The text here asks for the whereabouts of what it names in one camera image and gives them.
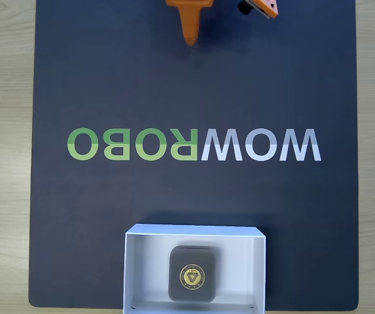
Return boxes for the dark mat with WOWROBO print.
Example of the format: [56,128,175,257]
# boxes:
[28,0,360,310]

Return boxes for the grey square case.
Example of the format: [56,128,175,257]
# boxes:
[168,245,217,304]

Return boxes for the orange camera mount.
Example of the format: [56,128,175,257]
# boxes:
[238,0,279,19]

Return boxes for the white cardboard box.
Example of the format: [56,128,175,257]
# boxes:
[123,223,267,314]

